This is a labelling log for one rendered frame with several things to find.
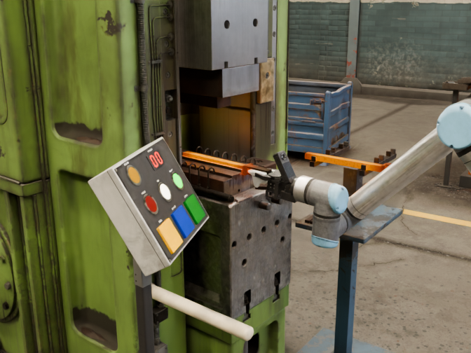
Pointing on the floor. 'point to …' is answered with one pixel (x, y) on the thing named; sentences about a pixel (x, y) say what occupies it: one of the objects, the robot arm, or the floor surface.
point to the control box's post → (144, 310)
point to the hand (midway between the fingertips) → (252, 169)
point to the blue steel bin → (318, 115)
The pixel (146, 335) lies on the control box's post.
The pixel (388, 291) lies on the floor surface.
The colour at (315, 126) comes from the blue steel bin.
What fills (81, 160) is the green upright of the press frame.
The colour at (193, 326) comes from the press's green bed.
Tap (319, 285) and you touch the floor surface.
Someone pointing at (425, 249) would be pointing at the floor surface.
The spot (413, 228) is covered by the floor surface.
